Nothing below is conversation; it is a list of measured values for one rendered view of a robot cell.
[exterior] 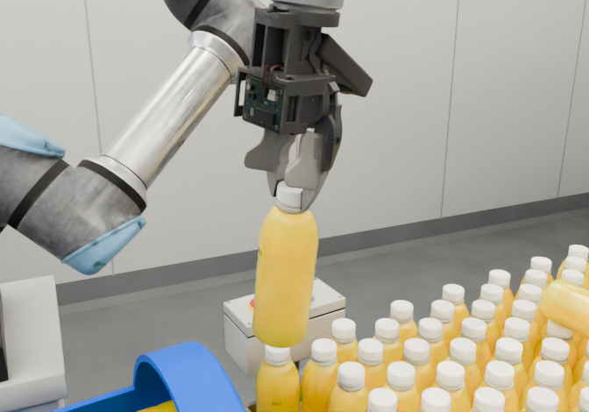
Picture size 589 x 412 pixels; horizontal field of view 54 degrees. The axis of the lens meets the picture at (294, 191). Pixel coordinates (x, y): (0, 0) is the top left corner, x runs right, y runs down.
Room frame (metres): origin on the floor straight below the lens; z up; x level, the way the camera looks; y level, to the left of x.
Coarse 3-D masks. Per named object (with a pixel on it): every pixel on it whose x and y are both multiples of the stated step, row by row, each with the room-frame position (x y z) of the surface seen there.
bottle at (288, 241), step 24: (288, 216) 0.61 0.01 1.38; (312, 216) 0.63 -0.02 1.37; (264, 240) 0.61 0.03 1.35; (288, 240) 0.60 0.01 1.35; (312, 240) 0.61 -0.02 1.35; (264, 264) 0.61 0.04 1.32; (288, 264) 0.60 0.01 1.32; (312, 264) 0.62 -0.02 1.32; (264, 288) 0.61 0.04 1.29; (288, 288) 0.60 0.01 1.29; (312, 288) 0.63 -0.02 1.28; (264, 312) 0.61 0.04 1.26; (288, 312) 0.61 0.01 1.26; (264, 336) 0.62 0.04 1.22; (288, 336) 0.61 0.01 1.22
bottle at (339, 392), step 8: (336, 384) 0.73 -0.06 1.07; (336, 392) 0.71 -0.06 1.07; (344, 392) 0.71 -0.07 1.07; (352, 392) 0.71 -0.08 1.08; (360, 392) 0.71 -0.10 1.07; (368, 392) 0.72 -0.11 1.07; (328, 400) 0.72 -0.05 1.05; (336, 400) 0.70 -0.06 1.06; (344, 400) 0.70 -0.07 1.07; (352, 400) 0.70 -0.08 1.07; (360, 400) 0.70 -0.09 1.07; (328, 408) 0.71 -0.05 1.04; (336, 408) 0.70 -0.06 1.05; (344, 408) 0.69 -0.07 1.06; (352, 408) 0.69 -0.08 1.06; (360, 408) 0.69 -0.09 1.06
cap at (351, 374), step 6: (342, 366) 0.73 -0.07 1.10; (348, 366) 0.73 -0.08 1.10; (354, 366) 0.73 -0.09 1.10; (360, 366) 0.73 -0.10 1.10; (342, 372) 0.71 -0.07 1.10; (348, 372) 0.71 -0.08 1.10; (354, 372) 0.71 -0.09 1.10; (360, 372) 0.71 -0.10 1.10; (342, 378) 0.71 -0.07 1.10; (348, 378) 0.70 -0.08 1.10; (354, 378) 0.70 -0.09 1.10; (360, 378) 0.71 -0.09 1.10; (342, 384) 0.71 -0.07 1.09; (348, 384) 0.70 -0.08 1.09; (354, 384) 0.70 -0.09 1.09; (360, 384) 0.71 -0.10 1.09
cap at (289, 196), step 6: (282, 186) 0.62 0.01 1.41; (282, 192) 0.61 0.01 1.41; (288, 192) 0.61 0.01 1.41; (294, 192) 0.61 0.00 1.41; (300, 192) 0.61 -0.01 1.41; (282, 198) 0.61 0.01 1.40; (288, 198) 0.61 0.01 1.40; (294, 198) 0.61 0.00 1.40; (300, 198) 0.61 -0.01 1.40; (288, 204) 0.61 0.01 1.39; (294, 204) 0.61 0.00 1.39; (300, 204) 0.61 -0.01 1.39
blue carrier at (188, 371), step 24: (144, 360) 0.58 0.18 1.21; (168, 360) 0.55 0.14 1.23; (192, 360) 0.55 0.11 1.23; (216, 360) 0.55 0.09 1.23; (144, 384) 0.64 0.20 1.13; (168, 384) 0.51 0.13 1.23; (192, 384) 0.51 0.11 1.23; (216, 384) 0.51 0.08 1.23; (72, 408) 0.60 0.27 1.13; (96, 408) 0.61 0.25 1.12; (120, 408) 0.63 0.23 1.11; (192, 408) 0.48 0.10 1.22; (216, 408) 0.49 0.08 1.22; (240, 408) 0.49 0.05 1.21
